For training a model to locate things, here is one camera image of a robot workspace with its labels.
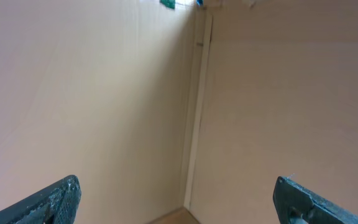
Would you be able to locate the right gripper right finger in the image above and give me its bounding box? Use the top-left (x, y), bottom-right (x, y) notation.
top-left (273, 176), bottom-right (358, 224)

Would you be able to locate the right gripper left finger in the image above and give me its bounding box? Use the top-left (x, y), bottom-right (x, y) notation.
top-left (0, 175), bottom-right (81, 224)

